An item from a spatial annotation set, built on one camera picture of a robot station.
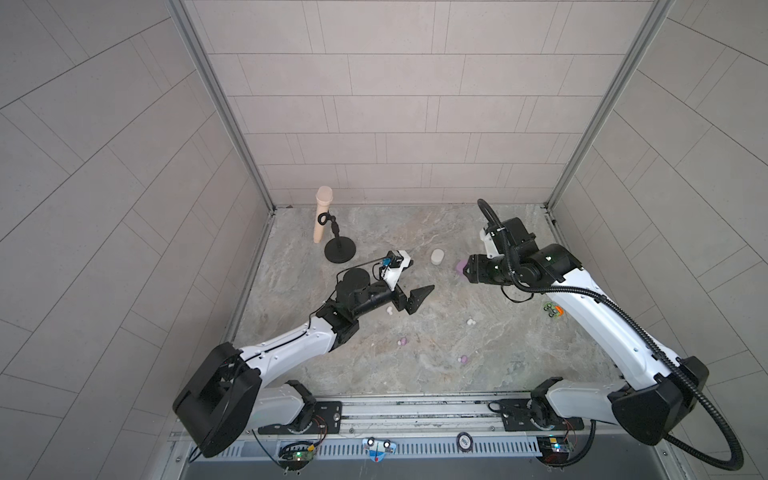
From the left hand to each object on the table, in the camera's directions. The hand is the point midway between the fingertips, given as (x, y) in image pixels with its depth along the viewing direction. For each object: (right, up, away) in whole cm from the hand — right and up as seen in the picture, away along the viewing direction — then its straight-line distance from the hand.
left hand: (425, 276), depth 73 cm
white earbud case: (+6, +2, +26) cm, 27 cm away
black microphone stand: (-27, +5, +29) cm, 40 cm away
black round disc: (+9, -37, -5) cm, 39 cm away
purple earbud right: (+11, -23, +6) cm, 27 cm away
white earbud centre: (+14, -15, +13) cm, 25 cm away
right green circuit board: (+29, -39, -6) cm, 49 cm away
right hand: (+11, +1, +2) cm, 12 cm away
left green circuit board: (-29, -39, -8) cm, 50 cm away
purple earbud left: (-6, -20, +9) cm, 22 cm away
